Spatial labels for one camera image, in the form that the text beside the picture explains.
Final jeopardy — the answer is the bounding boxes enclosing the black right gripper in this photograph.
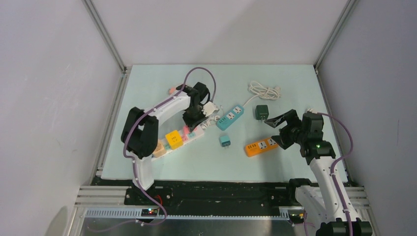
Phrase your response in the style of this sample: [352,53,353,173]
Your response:
[264,109,307,149]

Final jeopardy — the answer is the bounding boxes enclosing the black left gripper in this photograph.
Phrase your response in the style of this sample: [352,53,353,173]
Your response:
[182,105,208,132]

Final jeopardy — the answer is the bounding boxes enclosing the dark green cube adapter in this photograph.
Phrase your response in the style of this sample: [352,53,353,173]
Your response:
[255,105,269,121]

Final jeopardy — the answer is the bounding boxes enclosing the pink plug adapter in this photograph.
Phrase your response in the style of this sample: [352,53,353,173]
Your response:
[183,125,195,137]

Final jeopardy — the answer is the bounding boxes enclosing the orange power strip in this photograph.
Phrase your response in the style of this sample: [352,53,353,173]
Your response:
[244,138,279,157]

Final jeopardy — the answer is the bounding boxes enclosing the yellow cube socket adapter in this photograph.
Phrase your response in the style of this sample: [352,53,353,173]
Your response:
[165,130,183,150]

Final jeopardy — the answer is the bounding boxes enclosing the beige cube socket adapter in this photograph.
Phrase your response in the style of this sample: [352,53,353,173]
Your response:
[152,140,167,158]

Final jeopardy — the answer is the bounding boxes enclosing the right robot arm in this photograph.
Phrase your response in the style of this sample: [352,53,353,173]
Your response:
[264,110,373,236]

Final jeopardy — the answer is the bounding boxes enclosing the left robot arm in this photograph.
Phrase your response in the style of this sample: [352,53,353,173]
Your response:
[121,82,210,205]

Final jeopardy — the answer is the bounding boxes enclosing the white power strip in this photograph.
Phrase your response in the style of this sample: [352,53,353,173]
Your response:
[151,126,205,159]

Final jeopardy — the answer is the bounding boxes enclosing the teal power strip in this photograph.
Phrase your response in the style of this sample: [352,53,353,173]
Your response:
[216,105,244,131]

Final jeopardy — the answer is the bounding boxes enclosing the teal USB charger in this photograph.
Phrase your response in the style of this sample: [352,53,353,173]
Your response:
[219,135,231,148]

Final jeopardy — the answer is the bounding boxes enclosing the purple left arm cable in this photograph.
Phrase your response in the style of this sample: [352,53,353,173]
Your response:
[122,67,217,227]

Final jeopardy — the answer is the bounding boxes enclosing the white teal strip cord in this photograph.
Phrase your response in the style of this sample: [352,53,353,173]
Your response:
[242,81,282,107]

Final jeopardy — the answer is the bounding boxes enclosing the white power strip cord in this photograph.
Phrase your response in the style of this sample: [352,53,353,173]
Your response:
[200,112,222,128]

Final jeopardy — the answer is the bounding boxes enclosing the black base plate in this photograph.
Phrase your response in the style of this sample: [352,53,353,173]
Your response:
[91,177,300,217]

